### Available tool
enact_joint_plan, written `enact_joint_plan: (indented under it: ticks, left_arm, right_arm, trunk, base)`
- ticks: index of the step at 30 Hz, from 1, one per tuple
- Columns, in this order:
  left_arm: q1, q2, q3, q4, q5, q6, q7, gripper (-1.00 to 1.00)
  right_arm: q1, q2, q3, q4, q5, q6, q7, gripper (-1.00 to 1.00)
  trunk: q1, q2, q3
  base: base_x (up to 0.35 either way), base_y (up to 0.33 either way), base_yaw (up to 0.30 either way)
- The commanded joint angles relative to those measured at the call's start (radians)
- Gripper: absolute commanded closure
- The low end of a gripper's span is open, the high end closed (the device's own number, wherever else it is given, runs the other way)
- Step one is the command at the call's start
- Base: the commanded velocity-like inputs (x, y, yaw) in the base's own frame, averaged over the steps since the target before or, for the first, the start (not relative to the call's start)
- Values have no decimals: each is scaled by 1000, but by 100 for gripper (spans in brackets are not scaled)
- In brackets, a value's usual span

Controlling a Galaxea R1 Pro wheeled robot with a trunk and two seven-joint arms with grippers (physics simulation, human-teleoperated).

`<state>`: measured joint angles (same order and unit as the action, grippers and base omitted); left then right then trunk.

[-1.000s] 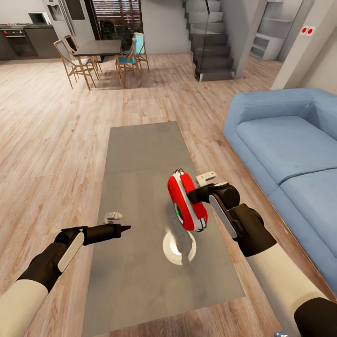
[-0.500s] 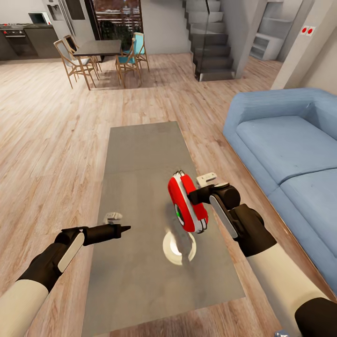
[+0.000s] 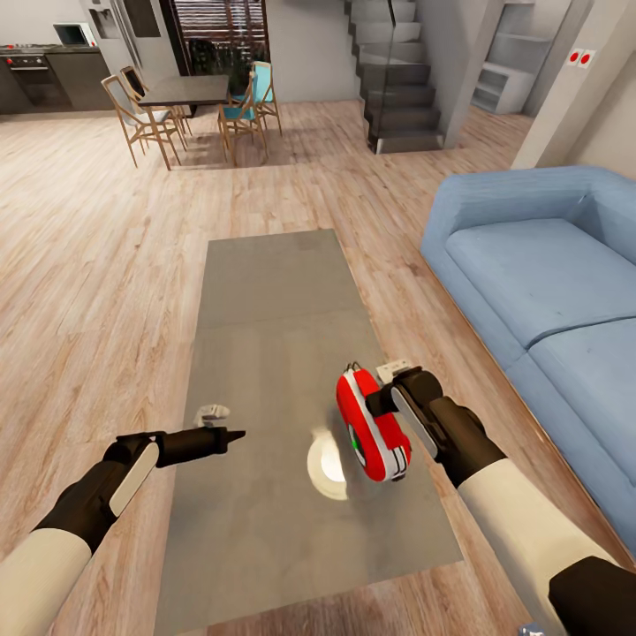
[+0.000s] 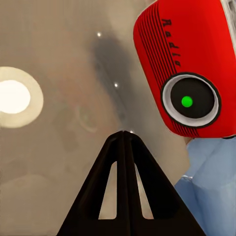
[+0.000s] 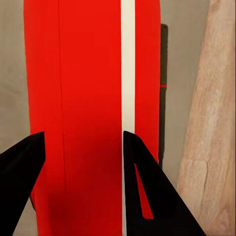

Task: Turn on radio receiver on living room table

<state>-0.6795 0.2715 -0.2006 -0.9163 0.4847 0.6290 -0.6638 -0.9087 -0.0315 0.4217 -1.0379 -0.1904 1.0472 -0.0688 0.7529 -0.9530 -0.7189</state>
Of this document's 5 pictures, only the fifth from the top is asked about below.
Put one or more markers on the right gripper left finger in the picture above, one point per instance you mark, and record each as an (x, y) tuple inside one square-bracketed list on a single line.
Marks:
[(20, 166)]

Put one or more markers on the coffee table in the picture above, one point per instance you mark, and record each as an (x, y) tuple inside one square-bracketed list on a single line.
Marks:
[(186, 21)]

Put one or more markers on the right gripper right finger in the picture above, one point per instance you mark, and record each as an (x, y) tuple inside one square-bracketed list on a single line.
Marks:
[(171, 215)]

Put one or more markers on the radio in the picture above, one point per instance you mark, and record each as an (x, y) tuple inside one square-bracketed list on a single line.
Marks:
[(95, 68)]

